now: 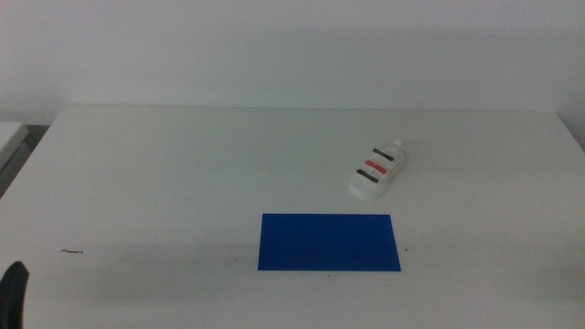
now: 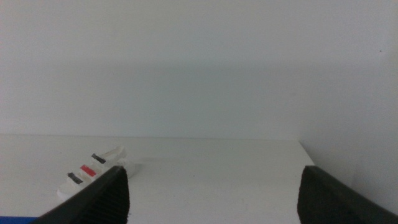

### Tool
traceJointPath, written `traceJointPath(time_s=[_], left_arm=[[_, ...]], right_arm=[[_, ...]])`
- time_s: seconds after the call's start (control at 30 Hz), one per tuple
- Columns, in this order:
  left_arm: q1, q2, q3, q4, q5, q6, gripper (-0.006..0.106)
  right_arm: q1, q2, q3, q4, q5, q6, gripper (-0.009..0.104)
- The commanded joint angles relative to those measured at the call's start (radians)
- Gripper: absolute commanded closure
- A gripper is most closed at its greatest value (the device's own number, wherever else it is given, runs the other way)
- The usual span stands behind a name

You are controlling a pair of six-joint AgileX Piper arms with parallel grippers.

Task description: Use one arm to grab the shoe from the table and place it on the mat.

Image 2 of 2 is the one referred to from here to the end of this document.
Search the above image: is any blue rectangular mat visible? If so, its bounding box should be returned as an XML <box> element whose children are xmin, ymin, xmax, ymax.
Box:
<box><xmin>0</xmin><ymin>216</ymin><xmax>39</xmax><ymax>224</ymax></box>

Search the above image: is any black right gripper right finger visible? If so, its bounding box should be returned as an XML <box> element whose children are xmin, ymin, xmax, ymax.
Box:
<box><xmin>297</xmin><ymin>165</ymin><xmax>398</xmax><ymax>224</ymax></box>

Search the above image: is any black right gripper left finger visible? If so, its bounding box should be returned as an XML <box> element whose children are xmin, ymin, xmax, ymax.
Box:
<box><xmin>30</xmin><ymin>165</ymin><xmax>130</xmax><ymax>224</ymax></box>

